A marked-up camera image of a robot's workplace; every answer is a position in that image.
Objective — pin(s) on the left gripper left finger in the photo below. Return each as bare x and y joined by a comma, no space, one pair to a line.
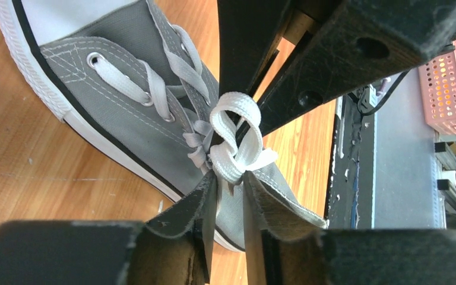
175,247

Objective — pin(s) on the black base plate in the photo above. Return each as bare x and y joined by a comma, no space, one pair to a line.
349,202

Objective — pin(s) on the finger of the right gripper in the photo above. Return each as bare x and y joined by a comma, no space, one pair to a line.
350,44
249,33

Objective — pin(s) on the white lace scrap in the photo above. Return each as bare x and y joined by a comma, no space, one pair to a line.
160,208

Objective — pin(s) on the pink perforated basket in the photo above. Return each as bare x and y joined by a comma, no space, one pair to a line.
438,89

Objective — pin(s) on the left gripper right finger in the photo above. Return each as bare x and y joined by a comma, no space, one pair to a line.
283,246

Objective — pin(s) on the grey canvas sneaker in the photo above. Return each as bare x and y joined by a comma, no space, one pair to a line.
50,41

